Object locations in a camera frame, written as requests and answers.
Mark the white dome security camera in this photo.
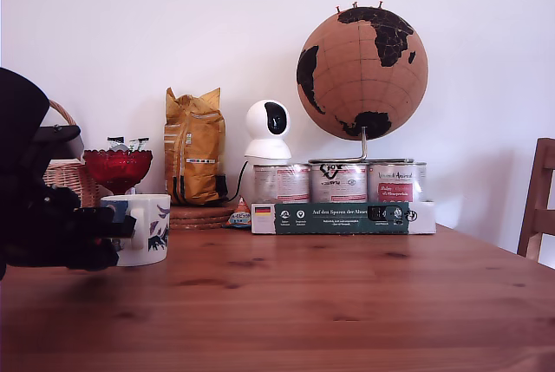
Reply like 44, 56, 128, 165
243, 98, 293, 161

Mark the wooden chair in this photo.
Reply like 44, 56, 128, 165
516, 137, 555, 267

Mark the white mug with blue print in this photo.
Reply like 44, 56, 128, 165
100, 193, 172, 267

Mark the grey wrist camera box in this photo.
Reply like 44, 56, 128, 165
33, 124, 85, 161

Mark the yellow coffee bag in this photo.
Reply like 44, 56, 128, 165
163, 87, 227, 207

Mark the triangular orange blue snack pack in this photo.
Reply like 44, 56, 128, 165
222, 196, 253, 230

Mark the tin can with red label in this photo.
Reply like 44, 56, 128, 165
367, 160, 428, 205

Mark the black power cable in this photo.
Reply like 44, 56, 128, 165
226, 159, 250, 205

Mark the red glass goblet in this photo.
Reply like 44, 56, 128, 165
82, 148, 153, 196

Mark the tin can with black symbol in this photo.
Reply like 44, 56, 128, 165
309, 162, 369, 205

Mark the wicker basket with handle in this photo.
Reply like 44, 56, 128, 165
41, 98, 101, 209

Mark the tin can with pale label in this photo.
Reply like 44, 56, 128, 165
252, 163, 311, 205

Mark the cork globe on metal stand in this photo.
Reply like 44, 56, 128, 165
296, 3, 430, 166

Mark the white green cardboard tray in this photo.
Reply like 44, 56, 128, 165
251, 199, 437, 236

